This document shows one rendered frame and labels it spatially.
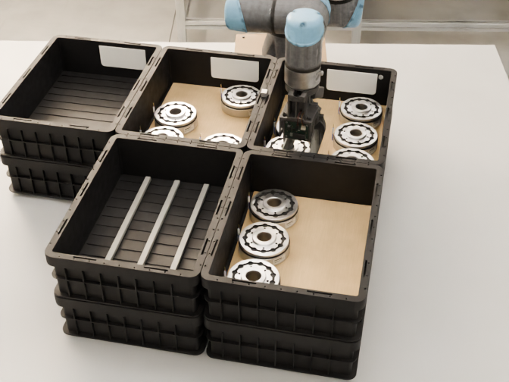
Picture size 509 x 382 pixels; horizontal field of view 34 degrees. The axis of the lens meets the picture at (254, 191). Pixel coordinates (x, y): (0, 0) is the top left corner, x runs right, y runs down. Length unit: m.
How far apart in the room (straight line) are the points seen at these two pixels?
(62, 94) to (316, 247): 0.85
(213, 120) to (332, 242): 0.51
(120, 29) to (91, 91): 2.07
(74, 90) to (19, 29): 2.17
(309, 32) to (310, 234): 0.41
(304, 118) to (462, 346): 0.56
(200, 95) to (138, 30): 2.11
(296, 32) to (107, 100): 0.68
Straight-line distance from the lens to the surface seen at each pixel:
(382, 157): 1.78
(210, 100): 2.13
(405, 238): 1.94
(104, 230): 1.77
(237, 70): 2.14
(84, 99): 2.18
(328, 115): 2.08
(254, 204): 1.75
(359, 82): 2.10
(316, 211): 1.78
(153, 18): 4.34
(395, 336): 1.73
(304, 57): 1.68
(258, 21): 1.77
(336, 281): 1.63
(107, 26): 4.30
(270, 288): 1.47
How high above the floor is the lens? 1.99
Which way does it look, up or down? 39 degrees down
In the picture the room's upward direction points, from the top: straight up
